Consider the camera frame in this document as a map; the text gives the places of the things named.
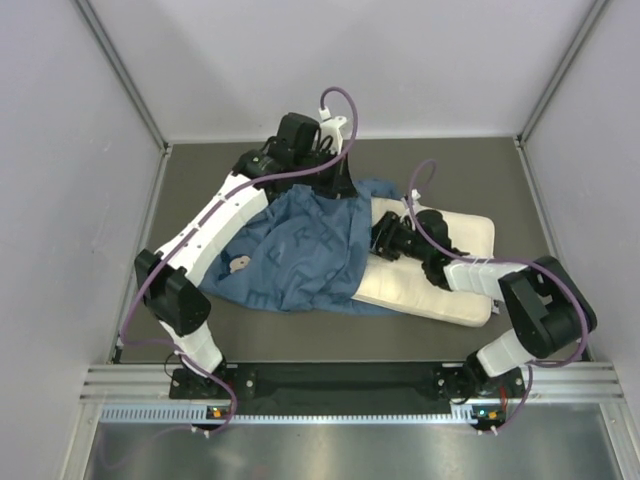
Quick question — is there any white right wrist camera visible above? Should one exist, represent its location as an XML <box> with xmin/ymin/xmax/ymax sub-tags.
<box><xmin>401</xmin><ymin>189</ymin><xmax>423</xmax><ymax>215</ymax></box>

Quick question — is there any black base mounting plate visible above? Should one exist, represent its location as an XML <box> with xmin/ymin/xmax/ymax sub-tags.
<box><xmin>168</xmin><ymin>360</ymin><xmax>526</xmax><ymax>415</ymax></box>

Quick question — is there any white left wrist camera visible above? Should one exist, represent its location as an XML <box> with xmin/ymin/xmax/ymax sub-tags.
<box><xmin>317</xmin><ymin>107</ymin><xmax>349</xmax><ymax>155</ymax></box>

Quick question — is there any blue cartoon print pillowcase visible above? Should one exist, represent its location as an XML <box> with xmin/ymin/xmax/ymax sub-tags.
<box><xmin>199</xmin><ymin>179</ymin><xmax>400</xmax><ymax>316</ymax></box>

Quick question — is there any aluminium frame post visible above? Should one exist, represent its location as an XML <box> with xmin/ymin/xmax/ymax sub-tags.
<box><xmin>514</xmin><ymin>0</ymin><xmax>611</xmax><ymax>149</ymax></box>
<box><xmin>71</xmin><ymin>0</ymin><xmax>169</xmax><ymax>151</ymax></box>

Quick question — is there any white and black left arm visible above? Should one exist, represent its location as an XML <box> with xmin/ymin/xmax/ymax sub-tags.
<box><xmin>134</xmin><ymin>108</ymin><xmax>355</xmax><ymax>397</ymax></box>

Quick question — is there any slotted grey cable duct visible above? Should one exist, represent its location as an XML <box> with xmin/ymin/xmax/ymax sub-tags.
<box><xmin>99</xmin><ymin>402</ymin><xmax>509</xmax><ymax>426</ymax></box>

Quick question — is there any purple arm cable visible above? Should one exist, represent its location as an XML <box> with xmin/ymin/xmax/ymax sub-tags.
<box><xmin>407</xmin><ymin>159</ymin><xmax>591</xmax><ymax>435</ymax></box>
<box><xmin>119</xmin><ymin>87</ymin><xmax>360</xmax><ymax>437</ymax></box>

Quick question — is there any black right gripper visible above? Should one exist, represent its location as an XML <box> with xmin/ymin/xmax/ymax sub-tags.
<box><xmin>354</xmin><ymin>210</ymin><xmax>431</xmax><ymax>262</ymax></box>

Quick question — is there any cream white pillow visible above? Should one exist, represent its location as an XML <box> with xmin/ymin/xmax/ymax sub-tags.
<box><xmin>353</xmin><ymin>210</ymin><xmax>495</xmax><ymax>328</ymax></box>

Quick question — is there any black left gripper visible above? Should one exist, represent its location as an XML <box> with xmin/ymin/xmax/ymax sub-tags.
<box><xmin>293</xmin><ymin>145</ymin><xmax>359</xmax><ymax>200</ymax></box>

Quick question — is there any right aluminium frame post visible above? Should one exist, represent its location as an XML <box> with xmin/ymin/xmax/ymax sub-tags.
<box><xmin>514</xmin><ymin>0</ymin><xmax>611</xmax><ymax>149</ymax></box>

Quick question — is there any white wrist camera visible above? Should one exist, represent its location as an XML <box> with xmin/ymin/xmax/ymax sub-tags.
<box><xmin>317</xmin><ymin>107</ymin><xmax>349</xmax><ymax>155</ymax></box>
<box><xmin>401</xmin><ymin>189</ymin><xmax>423</xmax><ymax>215</ymax></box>

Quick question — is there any left aluminium frame post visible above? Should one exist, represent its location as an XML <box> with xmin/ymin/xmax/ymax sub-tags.
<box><xmin>71</xmin><ymin>0</ymin><xmax>169</xmax><ymax>151</ymax></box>

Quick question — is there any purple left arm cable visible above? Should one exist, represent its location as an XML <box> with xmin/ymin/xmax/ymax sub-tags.
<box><xmin>119</xmin><ymin>87</ymin><xmax>360</xmax><ymax>437</ymax></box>

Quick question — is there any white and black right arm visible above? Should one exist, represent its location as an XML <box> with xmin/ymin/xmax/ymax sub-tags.
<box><xmin>371</xmin><ymin>209</ymin><xmax>597</xmax><ymax>400</ymax></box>

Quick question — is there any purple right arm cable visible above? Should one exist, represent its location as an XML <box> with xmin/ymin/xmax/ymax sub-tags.
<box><xmin>407</xmin><ymin>159</ymin><xmax>591</xmax><ymax>435</ymax></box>

